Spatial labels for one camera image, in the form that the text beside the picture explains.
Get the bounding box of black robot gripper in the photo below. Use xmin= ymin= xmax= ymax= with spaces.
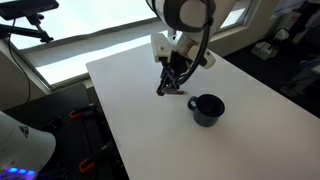
xmin=156 ymin=51 xmax=193 ymax=96

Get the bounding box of dark blue enamel cup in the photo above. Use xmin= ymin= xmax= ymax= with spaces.
xmin=187 ymin=94 xmax=225 ymax=127

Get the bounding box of red capped marker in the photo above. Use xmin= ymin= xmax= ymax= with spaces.
xmin=156 ymin=90 xmax=188 ymax=96

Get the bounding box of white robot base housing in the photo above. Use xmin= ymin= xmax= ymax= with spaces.
xmin=0 ymin=112 xmax=56 ymax=180

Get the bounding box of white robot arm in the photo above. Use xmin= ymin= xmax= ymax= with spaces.
xmin=145 ymin=0 xmax=237 ymax=96

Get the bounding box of white device on floor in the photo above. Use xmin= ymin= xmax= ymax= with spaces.
xmin=251 ymin=42 xmax=278 ymax=60

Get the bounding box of black side cart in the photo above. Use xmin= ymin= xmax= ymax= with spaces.
xmin=1 ymin=84 xmax=129 ymax=180

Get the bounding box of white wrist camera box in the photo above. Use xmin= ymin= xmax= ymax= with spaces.
xmin=151 ymin=33 xmax=172 ymax=63

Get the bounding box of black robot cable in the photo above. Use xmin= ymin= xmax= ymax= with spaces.
xmin=175 ymin=0 xmax=214 ymax=86

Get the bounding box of upper orange handled clamp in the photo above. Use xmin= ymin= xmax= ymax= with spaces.
xmin=69 ymin=104 xmax=97 ymax=120

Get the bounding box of orange handled clamp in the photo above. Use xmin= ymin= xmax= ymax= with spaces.
xmin=78 ymin=143 xmax=112 ymax=174
xmin=69 ymin=104 xmax=97 ymax=120

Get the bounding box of lower orange handled clamp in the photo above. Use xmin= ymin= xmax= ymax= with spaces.
xmin=78 ymin=143 xmax=112 ymax=174

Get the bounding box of black camera on stand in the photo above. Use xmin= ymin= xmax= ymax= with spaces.
xmin=0 ymin=0 xmax=59 ymax=43

